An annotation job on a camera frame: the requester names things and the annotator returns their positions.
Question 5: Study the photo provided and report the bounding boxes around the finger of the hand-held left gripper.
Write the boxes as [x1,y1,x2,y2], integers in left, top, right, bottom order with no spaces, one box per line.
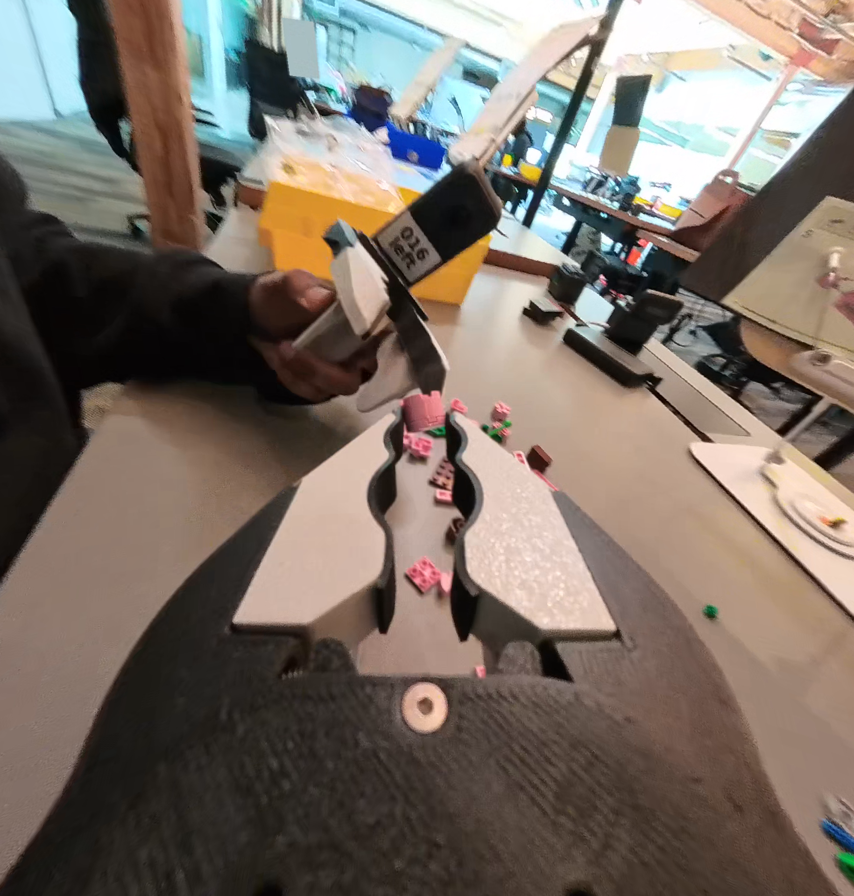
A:
[357,342,424,414]
[331,241,394,337]

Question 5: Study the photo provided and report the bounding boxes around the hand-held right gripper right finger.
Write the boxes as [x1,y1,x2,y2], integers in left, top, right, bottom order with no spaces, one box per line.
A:
[444,412,620,644]

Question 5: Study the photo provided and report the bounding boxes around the instruction booklet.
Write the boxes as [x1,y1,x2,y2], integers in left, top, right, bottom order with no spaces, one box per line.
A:
[721,196,854,368]

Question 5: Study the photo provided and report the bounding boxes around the small cardboard panel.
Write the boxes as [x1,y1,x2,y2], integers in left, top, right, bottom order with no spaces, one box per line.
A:
[388,38,466,123]

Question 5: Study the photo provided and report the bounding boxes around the clear plastic bags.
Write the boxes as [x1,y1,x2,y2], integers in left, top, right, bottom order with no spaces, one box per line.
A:
[259,115,414,204]

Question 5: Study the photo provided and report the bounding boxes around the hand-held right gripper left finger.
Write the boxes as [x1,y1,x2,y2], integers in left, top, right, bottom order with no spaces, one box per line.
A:
[232,412,407,639]

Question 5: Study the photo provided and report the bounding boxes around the black device with green mark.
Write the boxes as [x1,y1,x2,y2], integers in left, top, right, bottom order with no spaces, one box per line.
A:
[547,262,589,303]

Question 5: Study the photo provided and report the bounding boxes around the person's left forearm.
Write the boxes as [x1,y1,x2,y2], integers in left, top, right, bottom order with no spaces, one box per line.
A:
[21,210,260,393]

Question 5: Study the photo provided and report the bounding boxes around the pink round brick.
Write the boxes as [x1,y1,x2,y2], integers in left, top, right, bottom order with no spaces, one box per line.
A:
[402,392,447,431]

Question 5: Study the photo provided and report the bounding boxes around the white board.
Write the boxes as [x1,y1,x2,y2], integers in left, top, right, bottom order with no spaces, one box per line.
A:
[689,346,854,634]

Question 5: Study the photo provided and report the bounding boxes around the blue storage bin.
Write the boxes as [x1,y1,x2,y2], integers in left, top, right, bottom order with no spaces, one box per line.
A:
[387,125,447,170]

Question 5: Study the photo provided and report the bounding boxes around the long black bar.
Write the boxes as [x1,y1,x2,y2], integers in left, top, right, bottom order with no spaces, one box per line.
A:
[563,325,662,387]

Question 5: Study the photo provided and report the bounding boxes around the large cardboard panel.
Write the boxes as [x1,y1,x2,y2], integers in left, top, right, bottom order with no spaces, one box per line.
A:
[448,14,603,169]

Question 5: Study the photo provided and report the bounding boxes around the heap of mixed tiny pieces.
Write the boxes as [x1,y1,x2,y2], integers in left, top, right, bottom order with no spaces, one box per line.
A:
[815,791,854,890]

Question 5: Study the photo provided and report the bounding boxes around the black metal pole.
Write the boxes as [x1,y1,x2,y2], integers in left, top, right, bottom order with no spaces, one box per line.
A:
[521,0,624,226]

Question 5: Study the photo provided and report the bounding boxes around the yellow storage bin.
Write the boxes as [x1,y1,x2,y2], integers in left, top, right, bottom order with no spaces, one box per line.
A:
[259,181,492,307]

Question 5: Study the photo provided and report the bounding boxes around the person's left hand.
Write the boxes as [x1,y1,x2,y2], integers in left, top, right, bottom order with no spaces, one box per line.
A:
[248,269,400,405]

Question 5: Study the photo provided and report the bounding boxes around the wooden post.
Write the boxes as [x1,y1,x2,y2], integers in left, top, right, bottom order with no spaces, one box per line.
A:
[110,0,207,251]

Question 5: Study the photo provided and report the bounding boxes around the pile of small toy bricks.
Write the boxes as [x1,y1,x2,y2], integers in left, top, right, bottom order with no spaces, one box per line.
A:
[402,398,559,599]

